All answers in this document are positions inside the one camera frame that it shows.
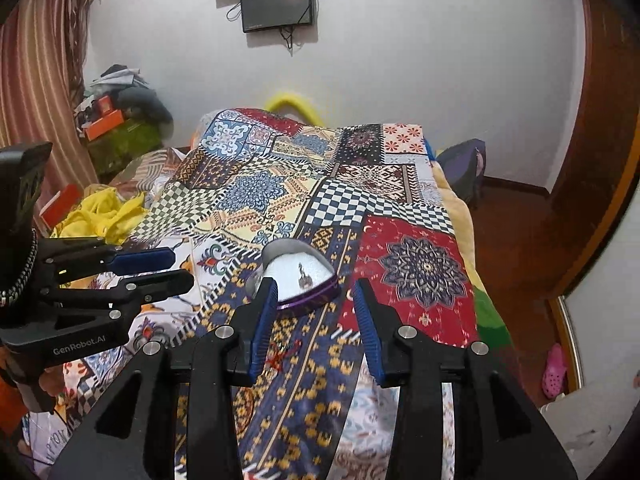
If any pink clog shoe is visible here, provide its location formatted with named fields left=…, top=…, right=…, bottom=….
left=542, top=343, right=568, bottom=401

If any orange box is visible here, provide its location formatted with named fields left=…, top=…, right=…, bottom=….
left=39, top=183, right=83, bottom=231

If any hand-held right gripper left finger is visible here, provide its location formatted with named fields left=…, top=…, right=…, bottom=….
left=48, top=277, right=279, bottom=480

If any yellow bed headboard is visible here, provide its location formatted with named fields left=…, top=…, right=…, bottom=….
left=264, top=91, right=323, bottom=125

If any dark purple bag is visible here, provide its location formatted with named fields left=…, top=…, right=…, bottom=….
left=436, top=138, right=487, bottom=210

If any small black wall monitor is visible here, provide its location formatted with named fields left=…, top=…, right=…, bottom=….
left=240, top=0, right=316, bottom=34

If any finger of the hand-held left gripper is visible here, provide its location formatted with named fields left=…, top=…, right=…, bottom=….
left=98, top=247, right=177, bottom=277
left=95, top=269, right=195, bottom=311

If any patchwork printed blanket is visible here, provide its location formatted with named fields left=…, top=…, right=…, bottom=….
left=30, top=107, right=483, bottom=480

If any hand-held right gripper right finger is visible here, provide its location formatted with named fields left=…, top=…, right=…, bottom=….
left=353, top=278, right=579, bottom=480

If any yellow cloth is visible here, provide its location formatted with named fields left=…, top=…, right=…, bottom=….
left=50, top=187, right=151, bottom=246

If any red string bracelet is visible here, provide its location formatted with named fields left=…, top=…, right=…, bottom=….
left=266, top=340, right=304, bottom=373

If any wooden door frame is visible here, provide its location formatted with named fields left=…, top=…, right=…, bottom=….
left=520, top=0, right=640, bottom=301

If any pile of clothes and boxes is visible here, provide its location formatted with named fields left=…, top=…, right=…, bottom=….
left=74, top=64, right=175, bottom=176

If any striped curtain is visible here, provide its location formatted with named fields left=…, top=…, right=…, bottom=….
left=0, top=0, right=101, bottom=191

